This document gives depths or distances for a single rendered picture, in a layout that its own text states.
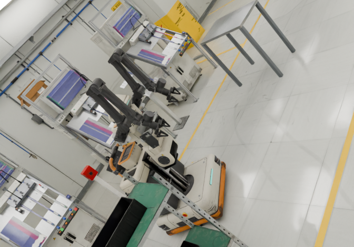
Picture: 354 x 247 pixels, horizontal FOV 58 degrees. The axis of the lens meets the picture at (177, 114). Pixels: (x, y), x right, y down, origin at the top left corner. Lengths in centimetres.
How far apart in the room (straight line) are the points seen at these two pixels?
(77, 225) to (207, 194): 204
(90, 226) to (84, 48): 340
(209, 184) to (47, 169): 357
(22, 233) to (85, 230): 76
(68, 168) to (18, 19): 269
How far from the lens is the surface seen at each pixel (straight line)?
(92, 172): 419
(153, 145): 263
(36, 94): 479
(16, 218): 422
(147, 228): 193
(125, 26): 514
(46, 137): 593
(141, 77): 264
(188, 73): 535
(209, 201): 285
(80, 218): 440
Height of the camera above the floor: 191
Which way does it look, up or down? 22 degrees down
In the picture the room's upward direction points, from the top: 47 degrees counter-clockwise
